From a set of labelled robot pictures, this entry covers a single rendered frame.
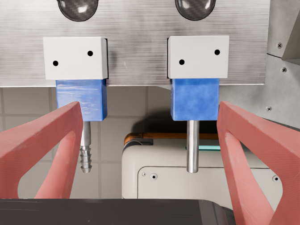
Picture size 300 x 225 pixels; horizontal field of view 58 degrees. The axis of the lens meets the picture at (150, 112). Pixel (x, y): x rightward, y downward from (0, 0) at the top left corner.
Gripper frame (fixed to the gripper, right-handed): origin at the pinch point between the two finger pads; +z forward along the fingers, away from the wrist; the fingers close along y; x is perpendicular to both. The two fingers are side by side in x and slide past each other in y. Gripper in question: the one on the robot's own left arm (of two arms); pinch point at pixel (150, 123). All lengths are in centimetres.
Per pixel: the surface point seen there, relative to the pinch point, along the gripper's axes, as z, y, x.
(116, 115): 82, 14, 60
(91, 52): 13.0, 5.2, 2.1
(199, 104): 11.0, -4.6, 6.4
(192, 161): 9.2, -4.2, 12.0
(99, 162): 72, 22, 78
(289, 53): 17.9, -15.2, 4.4
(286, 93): 17.4, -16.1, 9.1
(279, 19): 21.0, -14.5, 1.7
